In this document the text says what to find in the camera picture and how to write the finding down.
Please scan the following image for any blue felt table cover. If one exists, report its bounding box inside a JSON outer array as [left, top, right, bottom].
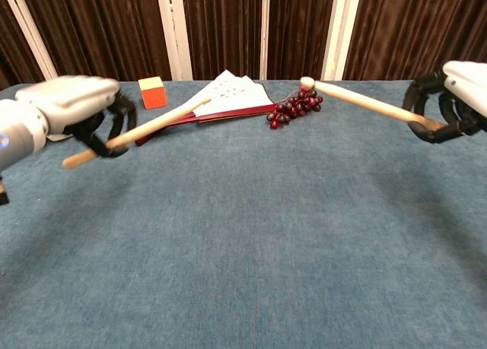
[[0, 78, 487, 349]]

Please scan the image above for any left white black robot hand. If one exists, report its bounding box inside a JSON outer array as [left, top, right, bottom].
[[14, 75, 138, 159]]

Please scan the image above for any white metal frame post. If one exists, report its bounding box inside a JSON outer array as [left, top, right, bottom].
[[154, 0, 194, 81], [320, 0, 363, 81], [0, 0, 59, 81], [259, 0, 272, 81]]

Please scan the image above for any dark red grape bunch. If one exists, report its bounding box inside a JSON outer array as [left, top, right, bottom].
[[266, 85, 325, 131]]

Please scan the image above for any dark brown curtain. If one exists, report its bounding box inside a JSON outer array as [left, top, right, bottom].
[[0, 0, 487, 91]]

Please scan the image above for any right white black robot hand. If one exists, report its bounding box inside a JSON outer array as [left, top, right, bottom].
[[402, 60, 487, 144]]

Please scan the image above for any yellow orange cube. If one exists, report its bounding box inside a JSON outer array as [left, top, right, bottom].
[[137, 76, 169, 110]]

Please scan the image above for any red white folding fan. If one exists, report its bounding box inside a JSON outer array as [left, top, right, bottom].
[[135, 69, 279, 147]]

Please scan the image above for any light wooden drumstick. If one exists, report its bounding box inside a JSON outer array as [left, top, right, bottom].
[[299, 76, 447, 132], [62, 97, 212, 170]]

